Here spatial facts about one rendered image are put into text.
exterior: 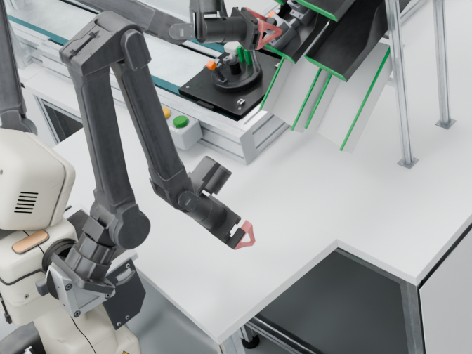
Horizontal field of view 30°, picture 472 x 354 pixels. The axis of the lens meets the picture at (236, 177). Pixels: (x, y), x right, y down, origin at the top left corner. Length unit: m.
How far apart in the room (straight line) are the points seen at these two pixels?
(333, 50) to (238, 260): 0.54
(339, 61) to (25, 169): 0.75
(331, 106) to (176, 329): 1.26
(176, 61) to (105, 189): 1.08
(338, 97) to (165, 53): 0.75
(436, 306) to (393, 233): 0.21
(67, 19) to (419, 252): 1.55
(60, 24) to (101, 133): 1.50
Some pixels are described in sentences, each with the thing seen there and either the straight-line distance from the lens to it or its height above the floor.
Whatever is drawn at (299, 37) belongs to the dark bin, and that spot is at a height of 1.21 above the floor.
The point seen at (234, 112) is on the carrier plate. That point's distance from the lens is 2.31.
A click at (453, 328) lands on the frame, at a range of 2.30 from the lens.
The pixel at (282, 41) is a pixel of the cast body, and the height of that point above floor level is 1.22.
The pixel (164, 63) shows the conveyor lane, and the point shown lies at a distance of 2.66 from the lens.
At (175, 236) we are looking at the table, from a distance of 2.18.
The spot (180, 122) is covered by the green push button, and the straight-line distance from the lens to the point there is 2.32.
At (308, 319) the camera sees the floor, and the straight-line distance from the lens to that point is 3.02.
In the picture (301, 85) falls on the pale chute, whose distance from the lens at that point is 2.19.
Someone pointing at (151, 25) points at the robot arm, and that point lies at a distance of 1.95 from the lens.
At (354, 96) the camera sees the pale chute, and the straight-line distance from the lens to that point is 2.11.
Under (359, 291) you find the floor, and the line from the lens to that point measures 3.07.
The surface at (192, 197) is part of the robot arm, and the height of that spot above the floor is 1.21.
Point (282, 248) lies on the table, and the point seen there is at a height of 0.86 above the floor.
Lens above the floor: 2.38
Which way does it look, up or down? 42 degrees down
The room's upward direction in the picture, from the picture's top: 16 degrees counter-clockwise
